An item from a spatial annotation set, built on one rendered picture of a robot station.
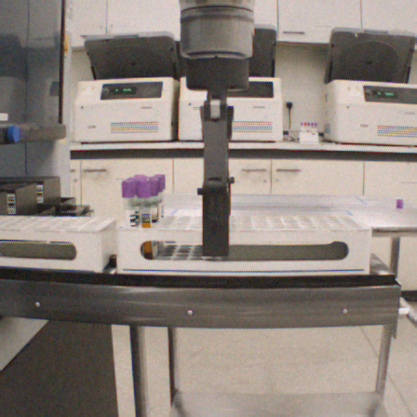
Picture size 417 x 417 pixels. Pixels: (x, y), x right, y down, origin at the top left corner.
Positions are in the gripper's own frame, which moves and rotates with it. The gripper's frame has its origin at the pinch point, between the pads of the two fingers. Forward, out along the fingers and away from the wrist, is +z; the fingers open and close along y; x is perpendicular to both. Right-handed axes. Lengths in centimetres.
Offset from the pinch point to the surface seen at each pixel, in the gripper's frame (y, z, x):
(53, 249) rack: 4.6, 4.3, 22.7
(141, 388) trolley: 26.7, 36.2, 15.3
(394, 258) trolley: 67, 20, -42
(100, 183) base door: 229, 18, 72
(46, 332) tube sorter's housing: 15.3, 21.1, 29.1
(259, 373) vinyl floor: 141, 87, -12
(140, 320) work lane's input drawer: -6.9, 9.7, 8.6
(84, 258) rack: -5.1, 2.9, 15.4
